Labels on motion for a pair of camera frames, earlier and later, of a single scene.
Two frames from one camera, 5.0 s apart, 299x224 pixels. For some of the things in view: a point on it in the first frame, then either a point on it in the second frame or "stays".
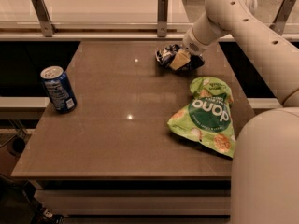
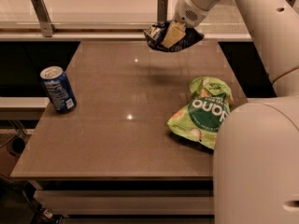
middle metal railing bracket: [162, 16] stays
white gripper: [192, 44] -> [188, 13]
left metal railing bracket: [43, 16] stays
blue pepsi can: [59, 89] stays
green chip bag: [208, 117] stays
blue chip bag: [165, 55] -> [155, 35]
